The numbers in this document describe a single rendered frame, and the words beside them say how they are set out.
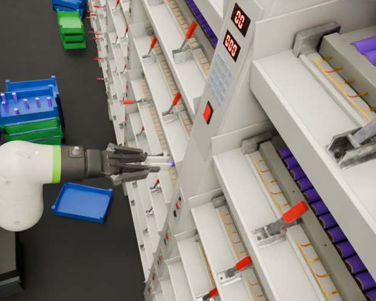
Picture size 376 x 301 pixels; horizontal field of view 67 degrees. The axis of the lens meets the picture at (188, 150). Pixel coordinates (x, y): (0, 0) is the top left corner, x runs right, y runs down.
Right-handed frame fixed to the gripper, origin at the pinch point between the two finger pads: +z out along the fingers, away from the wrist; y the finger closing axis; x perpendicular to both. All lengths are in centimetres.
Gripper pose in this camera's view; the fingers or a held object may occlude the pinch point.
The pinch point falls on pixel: (158, 163)
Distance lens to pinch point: 83.2
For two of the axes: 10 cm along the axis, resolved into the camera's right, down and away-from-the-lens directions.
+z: 8.8, 0.2, 4.8
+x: -3.8, 6.4, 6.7
